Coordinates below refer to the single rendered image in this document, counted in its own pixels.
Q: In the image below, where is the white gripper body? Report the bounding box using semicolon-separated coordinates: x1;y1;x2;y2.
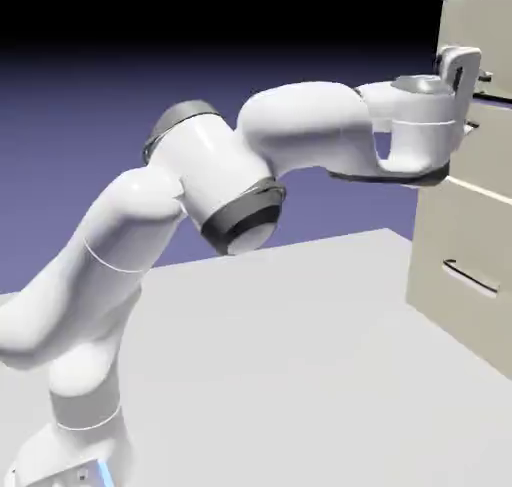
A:
435;45;482;137

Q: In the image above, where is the beige drawer front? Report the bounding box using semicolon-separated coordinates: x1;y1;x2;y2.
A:
405;179;512;377
438;0;512;200

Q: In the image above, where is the beige cabinet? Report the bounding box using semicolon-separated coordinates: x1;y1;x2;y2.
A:
404;0;512;378

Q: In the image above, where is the dark drawer handle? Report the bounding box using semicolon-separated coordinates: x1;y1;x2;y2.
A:
441;258;501;298
472;91;512;105

